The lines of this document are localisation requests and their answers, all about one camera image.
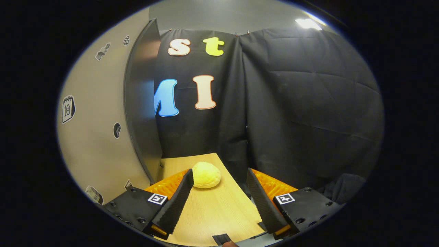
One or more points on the black backdrop cloth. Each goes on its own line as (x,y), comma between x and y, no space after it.
(308,103)

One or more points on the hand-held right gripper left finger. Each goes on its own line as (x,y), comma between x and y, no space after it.
(178,199)

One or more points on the long ceiling light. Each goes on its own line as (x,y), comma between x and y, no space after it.
(308,23)

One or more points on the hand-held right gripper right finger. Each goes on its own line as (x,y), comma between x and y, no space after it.
(262,202)

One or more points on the black table clamp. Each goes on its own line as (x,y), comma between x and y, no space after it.
(221,239)

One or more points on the yellow bun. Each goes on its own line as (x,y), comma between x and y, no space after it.
(206,175)

